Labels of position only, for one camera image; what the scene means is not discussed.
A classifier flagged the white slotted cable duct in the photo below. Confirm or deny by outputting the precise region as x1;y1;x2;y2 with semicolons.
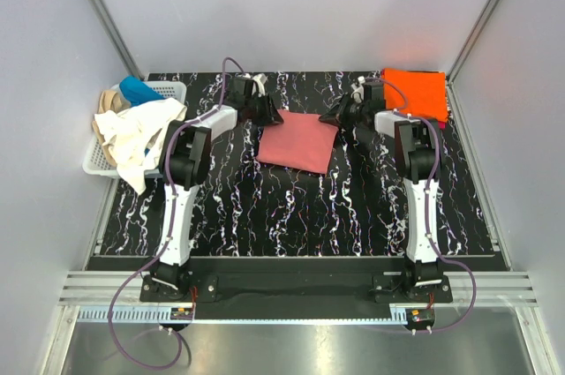
77;306;435;324

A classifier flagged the beige t-shirt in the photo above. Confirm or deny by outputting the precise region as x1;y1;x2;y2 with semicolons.
92;89;131;149

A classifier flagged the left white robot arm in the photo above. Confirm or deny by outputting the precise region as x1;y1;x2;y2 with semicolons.
142;73;283;301

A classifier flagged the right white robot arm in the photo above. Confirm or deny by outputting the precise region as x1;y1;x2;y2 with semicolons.
319;77;442;302

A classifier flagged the folded orange t-shirt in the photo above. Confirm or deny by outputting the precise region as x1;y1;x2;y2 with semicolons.
381;68;448;123

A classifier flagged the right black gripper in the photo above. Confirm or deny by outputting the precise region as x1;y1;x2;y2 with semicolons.
319;93;368;130

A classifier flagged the right aluminium frame post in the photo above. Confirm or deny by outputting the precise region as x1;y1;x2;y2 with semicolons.
446;0;531;83

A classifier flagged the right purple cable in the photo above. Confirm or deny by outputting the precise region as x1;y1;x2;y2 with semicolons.
361;77;478;335

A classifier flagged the salmon pink t-shirt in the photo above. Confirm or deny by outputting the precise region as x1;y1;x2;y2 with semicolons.
257;109;338;175

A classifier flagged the aluminium frame post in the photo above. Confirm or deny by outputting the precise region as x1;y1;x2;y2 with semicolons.
446;0;531;83
88;0;146;79

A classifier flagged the white t-shirt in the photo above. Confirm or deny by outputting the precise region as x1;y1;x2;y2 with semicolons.
94;98;186;194

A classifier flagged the white plastic laundry basket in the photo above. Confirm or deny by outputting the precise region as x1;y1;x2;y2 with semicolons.
82;80;186;179

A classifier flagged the blue t-shirt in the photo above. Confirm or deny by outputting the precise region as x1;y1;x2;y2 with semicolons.
118;76;164;107

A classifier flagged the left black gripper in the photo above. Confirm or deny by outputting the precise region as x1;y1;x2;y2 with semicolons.
245;93;283;128

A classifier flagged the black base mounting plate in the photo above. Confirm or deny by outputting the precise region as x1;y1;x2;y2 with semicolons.
140;257;453;322

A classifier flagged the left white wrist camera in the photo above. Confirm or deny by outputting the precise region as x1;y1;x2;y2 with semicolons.
252;73;267;97

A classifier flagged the left aluminium frame post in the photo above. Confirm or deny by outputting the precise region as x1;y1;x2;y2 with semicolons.
88;0;146;79

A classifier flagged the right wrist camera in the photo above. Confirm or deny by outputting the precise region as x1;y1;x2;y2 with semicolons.
350;76;365;103

